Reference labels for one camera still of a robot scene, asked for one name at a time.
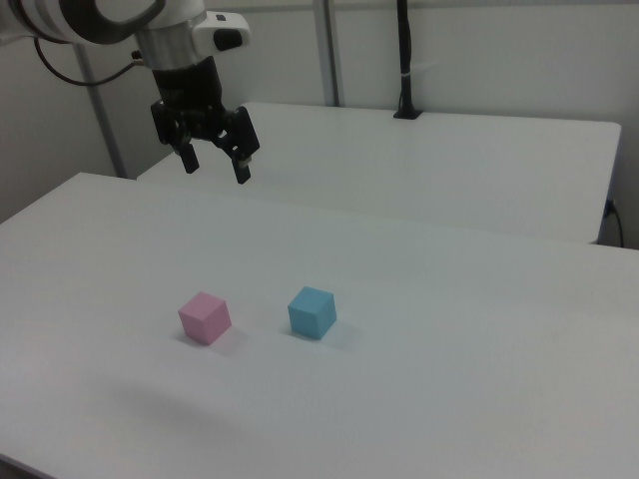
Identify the black cable at table edge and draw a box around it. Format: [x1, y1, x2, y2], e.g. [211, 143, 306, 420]
[605, 198, 626, 247]

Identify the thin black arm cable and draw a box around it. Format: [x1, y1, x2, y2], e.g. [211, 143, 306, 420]
[33, 36, 151, 87]

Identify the pink foam cube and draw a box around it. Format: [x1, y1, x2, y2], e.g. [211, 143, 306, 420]
[177, 290, 233, 346]

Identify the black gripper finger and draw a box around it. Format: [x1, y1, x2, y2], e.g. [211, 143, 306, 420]
[211, 105, 262, 186]
[150, 98, 202, 176]

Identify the blue foam cube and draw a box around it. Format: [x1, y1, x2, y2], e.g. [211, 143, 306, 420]
[287, 284, 337, 341]

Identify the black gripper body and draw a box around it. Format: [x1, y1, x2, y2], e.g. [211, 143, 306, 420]
[150, 54, 229, 147]

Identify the grey wall frame post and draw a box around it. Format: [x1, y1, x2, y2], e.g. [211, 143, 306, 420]
[73, 43, 127, 180]
[313, 0, 346, 108]

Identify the white rear table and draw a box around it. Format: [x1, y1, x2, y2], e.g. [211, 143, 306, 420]
[136, 101, 623, 245]

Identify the black pole with base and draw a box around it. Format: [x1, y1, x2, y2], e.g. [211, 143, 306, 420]
[392, 0, 425, 121]

